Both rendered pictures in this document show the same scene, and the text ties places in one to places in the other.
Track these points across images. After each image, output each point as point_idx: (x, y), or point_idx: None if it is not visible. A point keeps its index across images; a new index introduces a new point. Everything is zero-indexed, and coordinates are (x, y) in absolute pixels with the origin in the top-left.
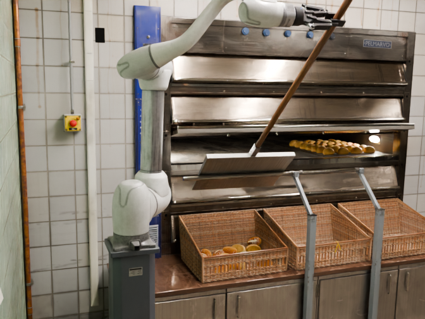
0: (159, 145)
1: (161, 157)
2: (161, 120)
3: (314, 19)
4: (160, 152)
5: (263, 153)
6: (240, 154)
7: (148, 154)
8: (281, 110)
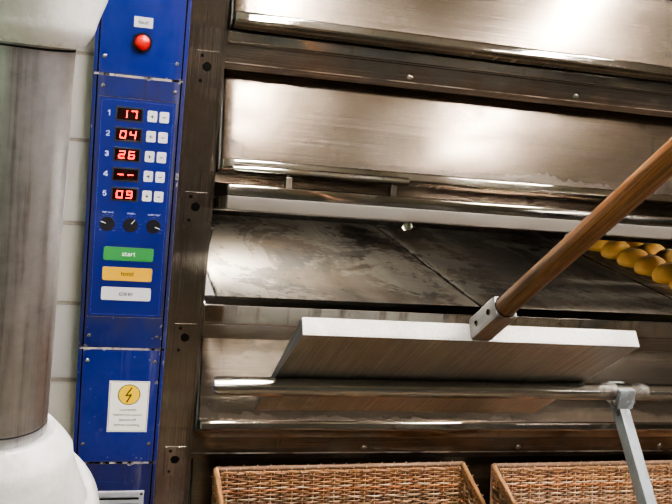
0: (28, 322)
1: (41, 372)
2: (44, 200)
3: None
4: (31, 351)
5: (521, 329)
6: (432, 325)
7: None
8: (641, 198)
